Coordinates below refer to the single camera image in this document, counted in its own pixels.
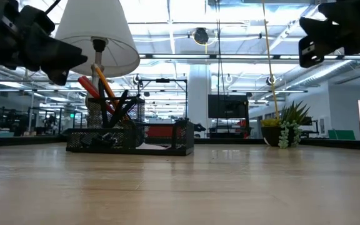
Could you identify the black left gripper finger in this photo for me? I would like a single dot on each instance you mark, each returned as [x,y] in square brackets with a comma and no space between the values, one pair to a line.
[58,78]
[58,54]

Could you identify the orange pencil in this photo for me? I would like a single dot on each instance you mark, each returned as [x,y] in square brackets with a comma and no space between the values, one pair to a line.
[105,82]

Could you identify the black pen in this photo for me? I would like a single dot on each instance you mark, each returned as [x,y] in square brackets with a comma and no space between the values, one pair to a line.
[119,107]
[102,103]
[130,107]

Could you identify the pale pink sticky note pad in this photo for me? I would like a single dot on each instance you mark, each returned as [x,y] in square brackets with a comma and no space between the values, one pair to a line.
[152,146]

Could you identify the black mesh desk organizer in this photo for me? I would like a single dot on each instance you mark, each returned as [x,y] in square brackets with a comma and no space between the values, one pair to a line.
[180,137]

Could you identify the background robot rig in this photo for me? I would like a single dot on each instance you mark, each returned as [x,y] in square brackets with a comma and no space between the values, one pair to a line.
[55,122]

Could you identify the white shade silver table lamp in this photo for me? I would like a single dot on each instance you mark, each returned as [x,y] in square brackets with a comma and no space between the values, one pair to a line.
[98,31]

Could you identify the green board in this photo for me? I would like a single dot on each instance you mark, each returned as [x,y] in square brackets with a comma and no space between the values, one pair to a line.
[342,134]

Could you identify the red cabinet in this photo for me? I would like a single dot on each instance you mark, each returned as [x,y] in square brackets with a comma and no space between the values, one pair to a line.
[159,131]

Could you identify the potted succulent plant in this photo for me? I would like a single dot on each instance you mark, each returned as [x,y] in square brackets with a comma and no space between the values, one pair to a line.
[284,131]

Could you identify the black monitor screen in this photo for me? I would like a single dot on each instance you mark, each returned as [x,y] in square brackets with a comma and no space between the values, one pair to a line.
[228,106]

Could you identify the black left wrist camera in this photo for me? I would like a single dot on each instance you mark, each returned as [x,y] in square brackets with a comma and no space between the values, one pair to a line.
[37,18]

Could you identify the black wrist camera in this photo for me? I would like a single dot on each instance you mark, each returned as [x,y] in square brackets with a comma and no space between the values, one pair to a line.
[37,18]
[317,43]

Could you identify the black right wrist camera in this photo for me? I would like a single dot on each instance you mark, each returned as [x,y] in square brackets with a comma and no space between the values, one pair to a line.
[317,43]

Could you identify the black background rig frame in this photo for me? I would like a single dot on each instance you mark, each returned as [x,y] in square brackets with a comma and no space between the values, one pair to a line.
[162,80]

